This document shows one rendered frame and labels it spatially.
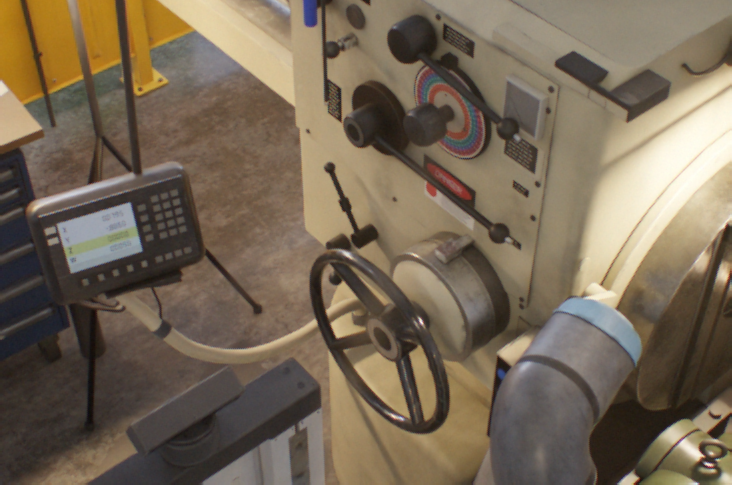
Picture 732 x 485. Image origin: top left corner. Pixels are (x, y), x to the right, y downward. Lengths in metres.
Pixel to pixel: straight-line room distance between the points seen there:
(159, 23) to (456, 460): 2.63
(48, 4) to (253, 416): 3.27
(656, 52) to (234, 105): 3.16
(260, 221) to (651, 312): 2.38
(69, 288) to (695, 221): 1.27
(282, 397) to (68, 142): 3.35
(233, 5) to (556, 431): 1.97
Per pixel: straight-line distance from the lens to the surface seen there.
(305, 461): 1.46
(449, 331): 2.03
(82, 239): 2.40
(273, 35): 2.91
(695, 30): 1.77
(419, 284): 2.03
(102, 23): 4.63
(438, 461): 2.75
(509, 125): 1.74
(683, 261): 1.97
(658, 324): 2.01
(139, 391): 3.68
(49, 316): 3.62
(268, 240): 4.08
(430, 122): 1.84
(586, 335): 1.35
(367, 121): 2.03
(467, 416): 2.82
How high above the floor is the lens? 2.86
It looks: 43 degrees down
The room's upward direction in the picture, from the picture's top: straight up
